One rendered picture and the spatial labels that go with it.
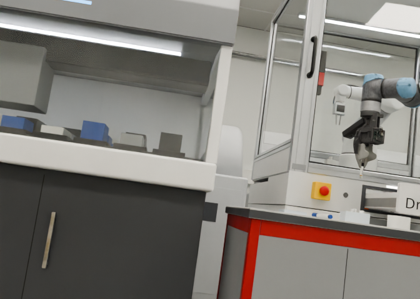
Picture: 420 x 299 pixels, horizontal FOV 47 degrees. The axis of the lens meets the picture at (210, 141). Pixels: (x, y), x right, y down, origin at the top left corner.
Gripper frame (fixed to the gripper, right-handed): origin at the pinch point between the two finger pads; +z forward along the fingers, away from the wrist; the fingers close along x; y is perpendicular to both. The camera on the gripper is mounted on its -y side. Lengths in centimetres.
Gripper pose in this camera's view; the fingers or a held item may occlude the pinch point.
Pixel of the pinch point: (360, 164)
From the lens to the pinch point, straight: 196.0
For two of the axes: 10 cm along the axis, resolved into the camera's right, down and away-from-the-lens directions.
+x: 8.5, 1.9, 5.0
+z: -1.4, 9.8, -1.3
